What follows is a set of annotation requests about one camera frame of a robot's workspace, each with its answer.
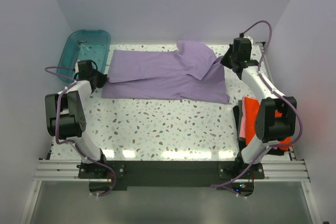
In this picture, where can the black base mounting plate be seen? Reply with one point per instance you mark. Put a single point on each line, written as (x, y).
(120, 175)

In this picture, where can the aluminium frame rail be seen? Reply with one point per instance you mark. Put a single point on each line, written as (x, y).
(274, 171)

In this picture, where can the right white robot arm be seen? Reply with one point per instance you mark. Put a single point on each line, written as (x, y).
(276, 119)

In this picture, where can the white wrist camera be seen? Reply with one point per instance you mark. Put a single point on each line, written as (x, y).
(243, 35)
(76, 67)

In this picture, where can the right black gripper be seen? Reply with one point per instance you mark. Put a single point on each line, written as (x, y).
(223, 60)

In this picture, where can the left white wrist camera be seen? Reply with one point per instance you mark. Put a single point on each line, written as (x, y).
(76, 67)

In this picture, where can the pink folded t shirt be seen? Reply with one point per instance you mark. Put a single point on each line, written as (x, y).
(242, 117)

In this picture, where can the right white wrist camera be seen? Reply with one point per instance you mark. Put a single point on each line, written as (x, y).
(243, 35)

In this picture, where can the purple t shirt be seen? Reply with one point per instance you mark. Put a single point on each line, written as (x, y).
(192, 71)

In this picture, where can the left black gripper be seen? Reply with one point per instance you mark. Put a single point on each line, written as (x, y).
(103, 78)

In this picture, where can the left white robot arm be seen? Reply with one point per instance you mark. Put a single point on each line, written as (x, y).
(65, 116)

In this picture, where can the teal plastic basket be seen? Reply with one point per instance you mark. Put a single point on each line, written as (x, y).
(84, 45)

